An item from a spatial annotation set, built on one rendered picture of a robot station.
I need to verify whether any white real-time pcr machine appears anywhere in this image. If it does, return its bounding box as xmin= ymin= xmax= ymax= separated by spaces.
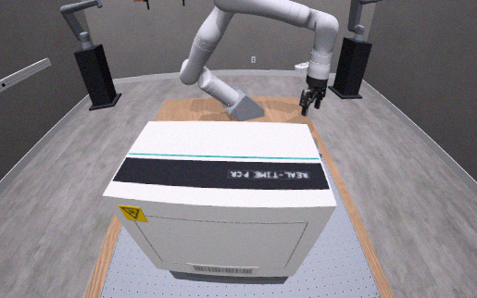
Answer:
xmin=103 ymin=121 xmax=337 ymax=284

